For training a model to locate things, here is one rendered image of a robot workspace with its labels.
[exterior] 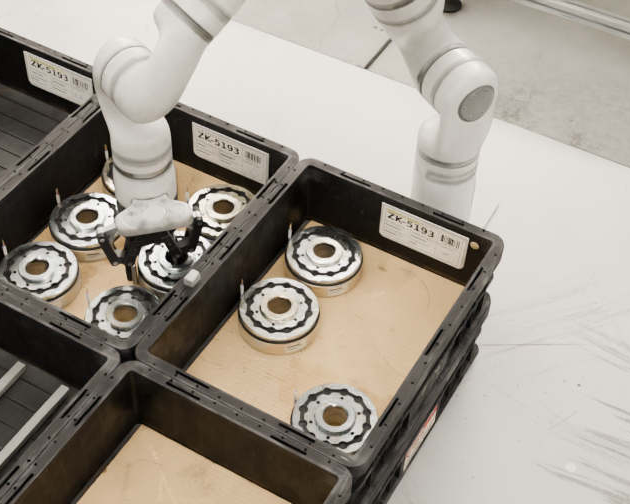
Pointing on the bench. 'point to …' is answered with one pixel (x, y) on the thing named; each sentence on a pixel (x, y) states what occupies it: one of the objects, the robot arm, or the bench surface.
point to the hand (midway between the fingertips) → (153, 267)
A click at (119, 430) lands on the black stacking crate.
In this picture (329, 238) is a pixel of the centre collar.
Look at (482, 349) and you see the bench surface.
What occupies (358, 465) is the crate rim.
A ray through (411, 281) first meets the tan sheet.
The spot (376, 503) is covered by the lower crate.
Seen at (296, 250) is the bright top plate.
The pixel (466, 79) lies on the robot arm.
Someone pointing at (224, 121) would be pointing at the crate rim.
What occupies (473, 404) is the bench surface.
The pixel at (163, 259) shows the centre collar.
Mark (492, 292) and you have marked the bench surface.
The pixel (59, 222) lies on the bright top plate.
